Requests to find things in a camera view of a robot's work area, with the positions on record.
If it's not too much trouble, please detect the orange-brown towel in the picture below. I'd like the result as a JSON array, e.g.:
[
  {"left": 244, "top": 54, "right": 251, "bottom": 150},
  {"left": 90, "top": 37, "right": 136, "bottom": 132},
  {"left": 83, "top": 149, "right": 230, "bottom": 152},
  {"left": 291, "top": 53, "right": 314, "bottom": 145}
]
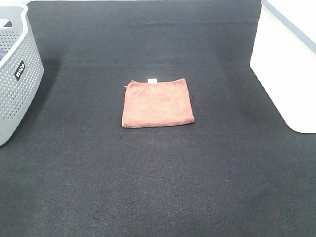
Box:
[{"left": 121, "top": 79, "right": 195, "bottom": 128}]

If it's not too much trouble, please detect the grey perforated laundry basket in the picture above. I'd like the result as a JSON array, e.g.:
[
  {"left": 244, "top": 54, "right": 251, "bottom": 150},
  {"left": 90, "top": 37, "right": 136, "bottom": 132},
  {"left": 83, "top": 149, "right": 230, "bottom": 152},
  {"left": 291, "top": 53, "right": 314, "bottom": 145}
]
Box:
[{"left": 0, "top": 3, "right": 44, "bottom": 145}]

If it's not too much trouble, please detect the black fabric table mat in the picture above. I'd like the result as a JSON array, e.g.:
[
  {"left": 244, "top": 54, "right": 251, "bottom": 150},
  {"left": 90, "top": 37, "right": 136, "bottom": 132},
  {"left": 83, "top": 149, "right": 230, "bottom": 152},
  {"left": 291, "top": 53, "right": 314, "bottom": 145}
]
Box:
[{"left": 0, "top": 0, "right": 316, "bottom": 237}]

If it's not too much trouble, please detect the white plastic storage bin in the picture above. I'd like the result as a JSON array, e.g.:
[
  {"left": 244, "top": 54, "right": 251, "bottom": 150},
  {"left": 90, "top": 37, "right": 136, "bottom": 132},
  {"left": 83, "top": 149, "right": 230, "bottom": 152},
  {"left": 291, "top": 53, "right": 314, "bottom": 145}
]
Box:
[{"left": 250, "top": 0, "right": 316, "bottom": 133}]

